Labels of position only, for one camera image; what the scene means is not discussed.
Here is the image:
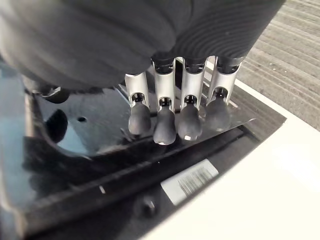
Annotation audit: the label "white dishwasher door black inside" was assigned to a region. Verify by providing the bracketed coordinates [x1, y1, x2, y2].
[4, 56, 320, 240]

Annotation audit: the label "right robot hand silver fingers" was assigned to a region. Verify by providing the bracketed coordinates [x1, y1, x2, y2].
[0, 0, 286, 146]

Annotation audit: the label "white barcode label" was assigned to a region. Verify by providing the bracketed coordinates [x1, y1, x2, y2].
[160, 158, 221, 206]

